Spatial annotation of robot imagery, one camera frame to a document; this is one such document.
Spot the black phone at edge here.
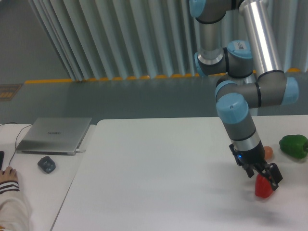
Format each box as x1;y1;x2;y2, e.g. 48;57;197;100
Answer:
0;151;5;169

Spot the folding partition screen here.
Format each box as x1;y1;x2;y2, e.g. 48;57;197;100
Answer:
29;0;308;81

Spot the thin black mouse cable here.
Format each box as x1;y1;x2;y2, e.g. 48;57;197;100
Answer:
0;123;33;167

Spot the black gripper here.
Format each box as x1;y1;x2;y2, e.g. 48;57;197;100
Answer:
229;140;283;191

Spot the person's hand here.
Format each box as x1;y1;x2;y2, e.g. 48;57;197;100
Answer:
0;167;18;184

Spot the cream sleeved forearm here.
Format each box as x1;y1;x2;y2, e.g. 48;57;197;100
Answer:
0;180;30;231

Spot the brown egg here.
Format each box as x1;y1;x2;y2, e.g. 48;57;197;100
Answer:
264;146;273;160

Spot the green bell pepper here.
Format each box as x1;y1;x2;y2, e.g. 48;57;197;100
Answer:
279;134;308;159

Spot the silver closed laptop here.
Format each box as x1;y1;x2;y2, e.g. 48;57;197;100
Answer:
16;117;91;155

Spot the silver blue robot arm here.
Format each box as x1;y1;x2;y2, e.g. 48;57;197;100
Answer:
189;0;299;190

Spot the red bell pepper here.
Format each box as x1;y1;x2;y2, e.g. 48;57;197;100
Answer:
255;174;273;199

